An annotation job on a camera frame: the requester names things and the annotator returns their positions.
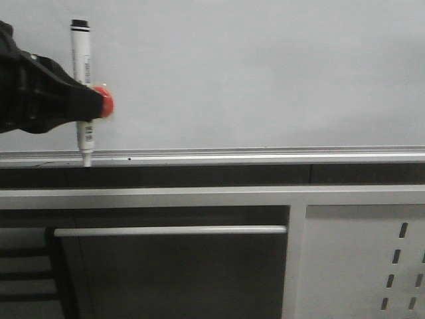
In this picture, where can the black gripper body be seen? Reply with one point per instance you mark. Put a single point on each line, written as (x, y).
(11, 65)

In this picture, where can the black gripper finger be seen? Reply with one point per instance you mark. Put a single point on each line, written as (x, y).
(57, 99)

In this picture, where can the red round magnet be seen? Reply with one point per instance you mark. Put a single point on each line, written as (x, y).
(107, 101)

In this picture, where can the white black dry-erase marker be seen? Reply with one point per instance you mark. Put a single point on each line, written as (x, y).
(81, 59)

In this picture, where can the white whiteboard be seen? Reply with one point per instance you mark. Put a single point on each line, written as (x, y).
(243, 74)

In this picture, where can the white perforated metal panel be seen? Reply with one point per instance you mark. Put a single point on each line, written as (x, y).
(362, 261)

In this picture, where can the grey panel with white rail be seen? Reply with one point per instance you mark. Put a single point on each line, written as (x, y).
(233, 271)

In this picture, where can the white metal table frame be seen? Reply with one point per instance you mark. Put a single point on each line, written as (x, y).
(297, 198)

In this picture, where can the aluminium whiteboard tray rail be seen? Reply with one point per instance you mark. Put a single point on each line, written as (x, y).
(259, 156)

